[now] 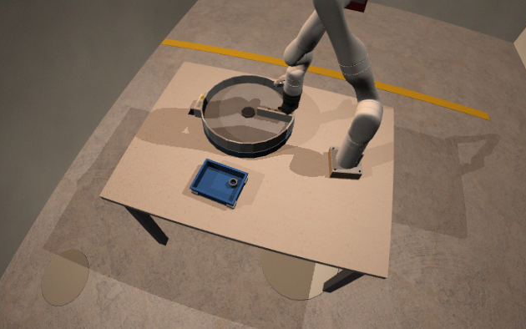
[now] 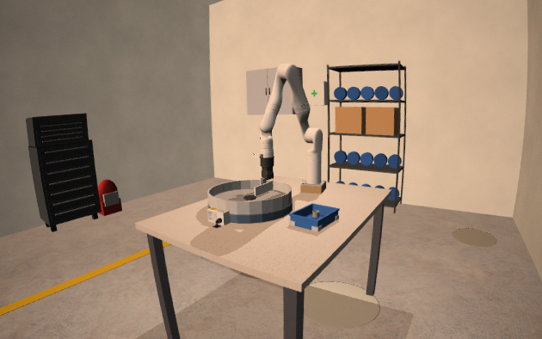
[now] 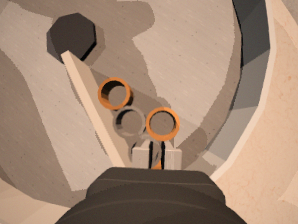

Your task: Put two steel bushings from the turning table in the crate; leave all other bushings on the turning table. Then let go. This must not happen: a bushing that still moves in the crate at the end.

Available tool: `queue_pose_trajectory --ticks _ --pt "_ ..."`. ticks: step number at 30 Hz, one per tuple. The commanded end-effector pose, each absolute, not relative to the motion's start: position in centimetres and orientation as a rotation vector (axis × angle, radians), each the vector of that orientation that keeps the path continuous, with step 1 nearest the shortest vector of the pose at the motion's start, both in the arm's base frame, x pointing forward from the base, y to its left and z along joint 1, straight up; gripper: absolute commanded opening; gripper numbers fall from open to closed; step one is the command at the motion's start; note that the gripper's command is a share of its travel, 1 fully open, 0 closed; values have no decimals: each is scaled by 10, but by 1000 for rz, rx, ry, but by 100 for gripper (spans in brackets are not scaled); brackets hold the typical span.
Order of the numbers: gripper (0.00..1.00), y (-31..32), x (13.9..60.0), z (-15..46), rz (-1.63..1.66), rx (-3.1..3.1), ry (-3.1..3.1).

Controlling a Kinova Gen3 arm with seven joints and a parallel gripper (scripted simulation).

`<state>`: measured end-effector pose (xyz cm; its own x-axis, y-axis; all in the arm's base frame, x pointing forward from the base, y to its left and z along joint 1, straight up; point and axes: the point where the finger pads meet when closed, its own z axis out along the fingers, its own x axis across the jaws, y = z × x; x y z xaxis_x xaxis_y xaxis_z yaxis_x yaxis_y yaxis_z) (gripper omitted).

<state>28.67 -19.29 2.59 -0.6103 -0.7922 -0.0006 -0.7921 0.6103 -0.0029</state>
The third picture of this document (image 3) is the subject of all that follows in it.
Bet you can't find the grey metal ring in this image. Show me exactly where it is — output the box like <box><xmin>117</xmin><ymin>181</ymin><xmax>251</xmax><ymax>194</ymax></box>
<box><xmin>128</xmin><ymin>134</ymin><xmax>162</xmax><ymax>168</ymax></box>
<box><xmin>112</xmin><ymin>106</ymin><xmax>146</xmax><ymax>139</ymax></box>

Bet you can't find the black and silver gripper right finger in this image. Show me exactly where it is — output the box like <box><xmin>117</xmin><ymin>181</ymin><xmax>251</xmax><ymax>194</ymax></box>
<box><xmin>161</xmin><ymin>140</ymin><xmax>182</xmax><ymax>170</ymax></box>

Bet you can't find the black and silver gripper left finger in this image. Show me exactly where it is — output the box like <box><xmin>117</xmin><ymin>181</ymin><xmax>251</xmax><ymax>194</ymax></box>
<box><xmin>132</xmin><ymin>139</ymin><xmax>153</xmax><ymax>169</ymax></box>

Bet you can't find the orange metal ring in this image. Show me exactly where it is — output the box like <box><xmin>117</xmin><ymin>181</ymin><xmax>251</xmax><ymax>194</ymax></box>
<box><xmin>98</xmin><ymin>77</ymin><xmax>134</xmax><ymax>111</ymax></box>

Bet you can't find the orange bushing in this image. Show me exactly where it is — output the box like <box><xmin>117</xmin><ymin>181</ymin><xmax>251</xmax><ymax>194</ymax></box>
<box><xmin>151</xmin><ymin>160</ymin><xmax>161</xmax><ymax>169</ymax></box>
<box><xmin>146</xmin><ymin>107</ymin><xmax>180</xmax><ymax>141</ymax></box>

